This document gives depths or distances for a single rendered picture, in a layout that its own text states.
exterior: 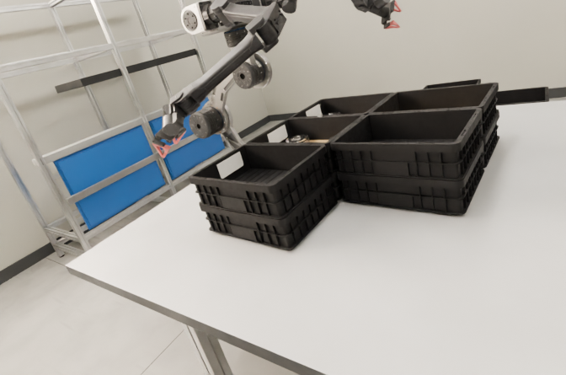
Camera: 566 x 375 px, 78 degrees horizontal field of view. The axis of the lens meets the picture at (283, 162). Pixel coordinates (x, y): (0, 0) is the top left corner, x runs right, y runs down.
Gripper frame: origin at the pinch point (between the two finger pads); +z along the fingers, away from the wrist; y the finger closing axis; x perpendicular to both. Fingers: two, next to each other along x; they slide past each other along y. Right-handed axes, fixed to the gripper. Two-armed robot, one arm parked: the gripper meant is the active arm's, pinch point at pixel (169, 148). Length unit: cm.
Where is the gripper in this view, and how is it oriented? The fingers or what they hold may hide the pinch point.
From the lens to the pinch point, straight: 146.8
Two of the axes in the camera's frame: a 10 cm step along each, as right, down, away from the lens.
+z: -2.3, 7.3, 6.4
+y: 2.7, -5.8, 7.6
